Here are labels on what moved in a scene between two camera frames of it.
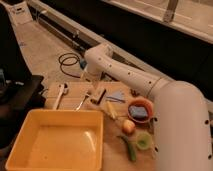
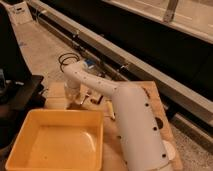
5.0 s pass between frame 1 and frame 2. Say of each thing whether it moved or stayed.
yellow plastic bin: stayed
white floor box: stayed
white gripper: moved
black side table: stayed
